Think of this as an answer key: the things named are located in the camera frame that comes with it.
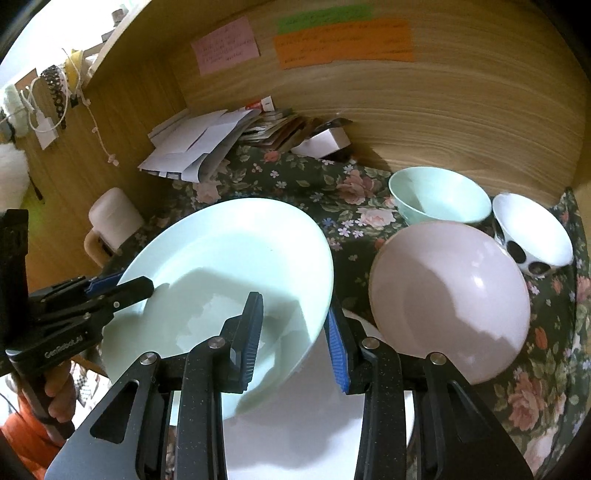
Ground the brown patterned headband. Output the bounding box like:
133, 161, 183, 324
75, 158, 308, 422
41, 65, 77, 130

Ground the stack of booklets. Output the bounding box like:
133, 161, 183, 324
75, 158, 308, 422
240, 108, 324, 151

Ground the wooden desk hutch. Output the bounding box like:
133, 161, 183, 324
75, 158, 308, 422
0, 0, 591, 324

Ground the pink bowl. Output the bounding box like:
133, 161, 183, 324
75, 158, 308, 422
368, 220, 530, 385

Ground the person's left hand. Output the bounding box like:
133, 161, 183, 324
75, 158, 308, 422
44, 357, 79, 428

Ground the pile of white papers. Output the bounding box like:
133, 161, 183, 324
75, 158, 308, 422
137, 108, 259, 183

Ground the white fluffy headband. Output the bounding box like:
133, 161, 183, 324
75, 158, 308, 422
0, 85, 28, 139

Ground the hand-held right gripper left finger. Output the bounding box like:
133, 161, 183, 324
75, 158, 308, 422
44, 291, 265, 480

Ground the green sticky note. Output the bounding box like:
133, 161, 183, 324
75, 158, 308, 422
276, 4, 375, 35

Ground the white charger adapter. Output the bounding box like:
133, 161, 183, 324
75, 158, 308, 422
34, 115, 58, 151

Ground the mint green bowl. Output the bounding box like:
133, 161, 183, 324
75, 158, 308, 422
388, 166, 492, 226

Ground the white charger cable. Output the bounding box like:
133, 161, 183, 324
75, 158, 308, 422
21, 46, 120, 168

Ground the white plate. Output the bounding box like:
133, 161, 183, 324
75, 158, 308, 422
168, 309, 416, 480

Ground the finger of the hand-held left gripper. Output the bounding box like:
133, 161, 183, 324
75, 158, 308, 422
84, 272, 123, 297
69, 276, 155, 325

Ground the dark floral tablecloth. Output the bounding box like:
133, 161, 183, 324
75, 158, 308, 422
74, 143, 591, 480

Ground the yellow cloth item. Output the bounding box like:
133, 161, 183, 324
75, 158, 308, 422
62, 48, 88, 86

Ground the white fluffy pom-pom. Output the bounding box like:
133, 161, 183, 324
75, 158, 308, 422
0, 143, 31, 210

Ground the orange sticky note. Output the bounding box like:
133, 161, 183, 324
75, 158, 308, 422
273, 18, 415, 71

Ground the pink sticky note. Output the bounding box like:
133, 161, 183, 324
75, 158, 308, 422
191, 17, 260, 77

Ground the small white box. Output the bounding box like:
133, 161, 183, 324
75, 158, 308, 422
291, 127, 352, 160

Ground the person's left forearm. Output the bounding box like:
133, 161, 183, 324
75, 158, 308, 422
0, 397, 61, 462

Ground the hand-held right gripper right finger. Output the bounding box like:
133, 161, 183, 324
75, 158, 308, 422
323, 307, 536, 480

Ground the beige cup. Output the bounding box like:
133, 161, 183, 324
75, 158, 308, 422
84, 187, 145, 268

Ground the white black-spotted bowl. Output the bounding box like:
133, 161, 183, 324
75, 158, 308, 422
492, 193, 574, 278

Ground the mint green plate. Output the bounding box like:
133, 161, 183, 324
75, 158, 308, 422
102, 198, 334, 421

